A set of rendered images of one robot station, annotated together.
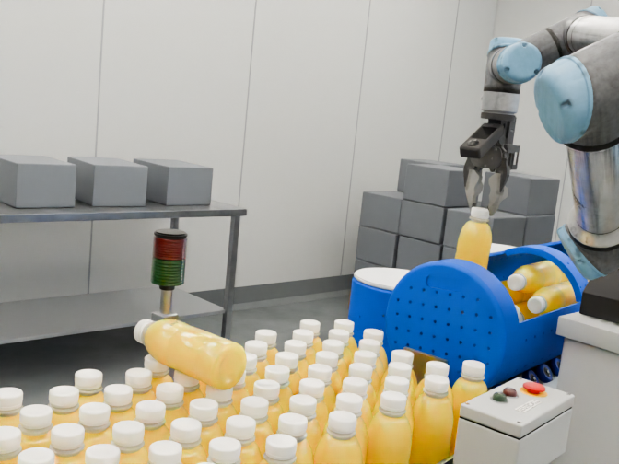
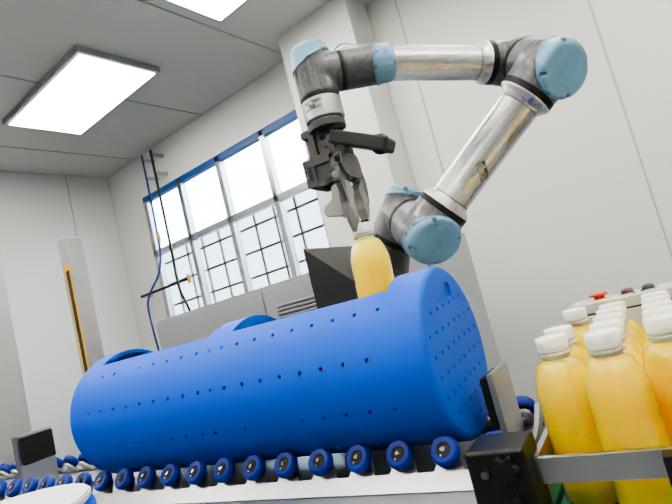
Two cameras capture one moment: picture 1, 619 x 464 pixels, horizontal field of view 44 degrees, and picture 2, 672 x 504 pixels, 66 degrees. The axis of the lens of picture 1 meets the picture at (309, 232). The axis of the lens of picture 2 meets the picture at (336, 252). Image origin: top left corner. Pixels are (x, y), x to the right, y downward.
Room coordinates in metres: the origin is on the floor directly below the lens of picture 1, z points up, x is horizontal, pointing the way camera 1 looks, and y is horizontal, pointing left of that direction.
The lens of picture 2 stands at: (1.83, 0.55, 1.20)
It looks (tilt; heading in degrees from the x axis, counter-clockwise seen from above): 6 degrees up; 260
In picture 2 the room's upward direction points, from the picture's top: 14 degrees counter-clockwise
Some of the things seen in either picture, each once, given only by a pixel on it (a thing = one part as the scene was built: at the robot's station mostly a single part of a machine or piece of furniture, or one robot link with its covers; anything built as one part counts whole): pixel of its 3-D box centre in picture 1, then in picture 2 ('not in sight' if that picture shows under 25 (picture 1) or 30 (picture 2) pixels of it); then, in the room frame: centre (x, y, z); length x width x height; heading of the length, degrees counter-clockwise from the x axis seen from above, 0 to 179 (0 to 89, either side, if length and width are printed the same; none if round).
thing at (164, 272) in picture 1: (168, 270); not in sight; (1.42, 0.26, 1.18); 0.06 x 0.06 x 0.05
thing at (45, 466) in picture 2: not in sight; (37, 458); (2.51, -1.11, 1.00); 0.10 x 0.04 x 0.15; 50
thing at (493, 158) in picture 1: (496, 143); (330, 155); (1.63, -0.37, 1.48); 0.09 x 0.08 x 0.12; 141
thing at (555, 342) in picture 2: (344, 326); (551, 343); (1.47, -0.09, 1.09); 0.04 x 0.04 x 0.02
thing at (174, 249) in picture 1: (169, 247); not in sight; (1.42, 0.26, 1.23); 0.06 x 0.06 x 0.04
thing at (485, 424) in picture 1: (515, 428); (635, 318); (1.14, -0.35, 1.05); 0.20 x 0.10 x 0.10; 140
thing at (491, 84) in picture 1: (505, 65); (315, 74); (1.62, -0.37, 1.64); 0.09 x 0.08 x 0.11; 179
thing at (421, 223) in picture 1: (450, 247); not in sight; (5.64, -1.06, 0.59); 1.20 x 0.80 x 1.19; 44
